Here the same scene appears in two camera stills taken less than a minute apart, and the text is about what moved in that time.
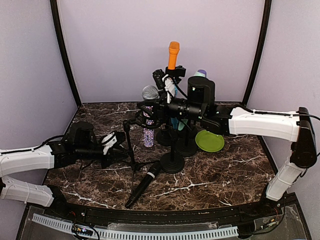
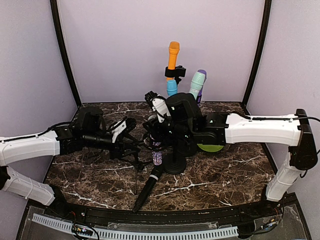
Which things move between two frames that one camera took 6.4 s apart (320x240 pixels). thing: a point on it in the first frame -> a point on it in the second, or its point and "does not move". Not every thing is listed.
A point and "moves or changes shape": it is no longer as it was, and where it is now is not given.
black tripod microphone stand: (140, 122) -> (136, 160)
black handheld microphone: (150, 176) -> (155, 175)
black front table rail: (154, 216) does not move
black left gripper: (111, 158) -> (119, 149)
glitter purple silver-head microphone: (149, 94) moves or changes shape
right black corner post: (262, 45) does not move
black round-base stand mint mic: (186, 146) does not move
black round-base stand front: (173, 162) does not move
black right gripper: (160, 108) -> (154, 130)
